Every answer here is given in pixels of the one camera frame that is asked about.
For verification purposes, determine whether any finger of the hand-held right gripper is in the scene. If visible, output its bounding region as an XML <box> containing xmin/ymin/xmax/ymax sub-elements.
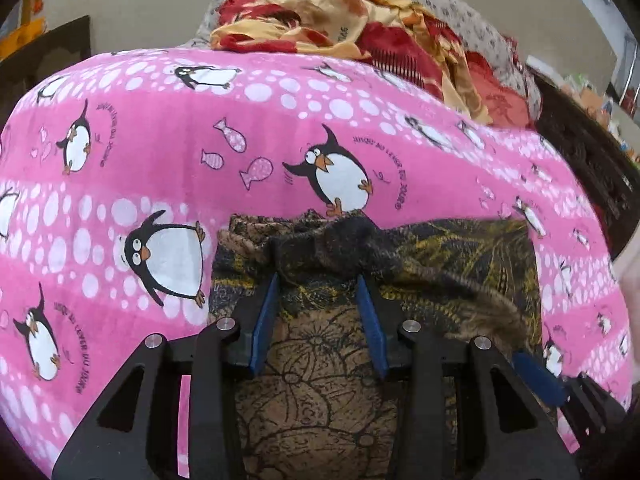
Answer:
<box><xmin>511</xmin><ymin>351</ymin><xmax>628</xmax><ymax>456</ymax></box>

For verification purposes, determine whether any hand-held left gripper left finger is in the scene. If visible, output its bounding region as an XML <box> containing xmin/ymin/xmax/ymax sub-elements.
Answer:
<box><xmin>50</xmin><ymin>272</ymin><xmax>281</xmax><ymax>480</ymax></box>

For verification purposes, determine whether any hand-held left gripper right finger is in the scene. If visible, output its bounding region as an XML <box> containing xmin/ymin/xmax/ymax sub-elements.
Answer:
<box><xmin>355</xmin><ymin>275</ymin><xmax>581</xmax><ymax>480</ymax></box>

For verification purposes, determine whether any dark floral patterned garment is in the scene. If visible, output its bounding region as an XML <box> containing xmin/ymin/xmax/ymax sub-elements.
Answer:
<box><xmin>207</xmin><ymin>212</ymin><xmax>543</xmax><ymax>480</ymax></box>

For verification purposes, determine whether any pink penguin print bedsheet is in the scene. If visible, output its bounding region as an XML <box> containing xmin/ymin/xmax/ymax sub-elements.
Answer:
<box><xmin>0</xmin><ymin>47</ymin><xmax>633</xmax><ymax>480</ymax></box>

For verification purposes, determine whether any dark wooden bed headboard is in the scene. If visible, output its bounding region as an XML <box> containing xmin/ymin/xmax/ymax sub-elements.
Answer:
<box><xmin>525</xmin><ymin>67</ymin><xmax>640</xmax><ymax>261</ymax></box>

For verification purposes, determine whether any red and yellow blanket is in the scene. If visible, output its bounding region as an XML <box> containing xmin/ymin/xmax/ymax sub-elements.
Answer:
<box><xmin>210</xmin><ymin>0</ymin><xmax>536</xmax><ymax>128</ymax></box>

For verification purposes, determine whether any yellow orange box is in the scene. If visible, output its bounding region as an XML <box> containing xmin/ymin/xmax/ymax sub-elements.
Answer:
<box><xmin>0</xmin><ymin>17</ymin><xmax>47</xmax><ymax>59</ymax></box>

